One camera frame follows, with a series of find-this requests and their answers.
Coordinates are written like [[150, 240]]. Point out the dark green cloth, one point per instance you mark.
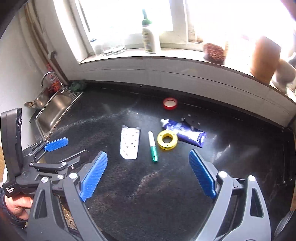
[[78, 86]]

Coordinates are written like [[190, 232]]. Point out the green white marker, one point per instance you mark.
[[153, 148]]

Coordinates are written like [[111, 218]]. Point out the stainless steel sink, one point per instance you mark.
[[44, 121]]

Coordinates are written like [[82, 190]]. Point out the chrome faucet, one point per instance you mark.
[[44, 81]]

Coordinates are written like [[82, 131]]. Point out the silver pill blister pack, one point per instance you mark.
[[129, 142]]

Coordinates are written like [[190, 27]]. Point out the red dish soap bottle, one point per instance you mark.
[[54, 83]]

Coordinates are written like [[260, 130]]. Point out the yellow tape spool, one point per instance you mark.
[[170, 134]]

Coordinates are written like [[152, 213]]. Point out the red jar lid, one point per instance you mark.
[[170, 103]]

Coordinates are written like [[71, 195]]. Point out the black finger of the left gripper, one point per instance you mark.
[[76, 160]]

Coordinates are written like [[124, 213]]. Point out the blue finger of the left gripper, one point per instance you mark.
[[56, 144]]

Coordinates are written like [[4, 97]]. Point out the jar of red spice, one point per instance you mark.
[[214, 53]]

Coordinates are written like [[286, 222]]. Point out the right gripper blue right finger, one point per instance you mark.
[[203, 175]]

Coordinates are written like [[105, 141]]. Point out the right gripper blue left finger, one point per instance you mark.
[[93, 172]]

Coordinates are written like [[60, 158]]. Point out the person's left hand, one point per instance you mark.
[[17, 206]]

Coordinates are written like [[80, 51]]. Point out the blue cream tube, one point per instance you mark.
[[185, 132]]

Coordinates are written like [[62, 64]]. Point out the white bottle green pump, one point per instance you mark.
[[150, 37]]

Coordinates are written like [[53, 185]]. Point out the terracotta utensil holder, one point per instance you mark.
[[265, 59]]

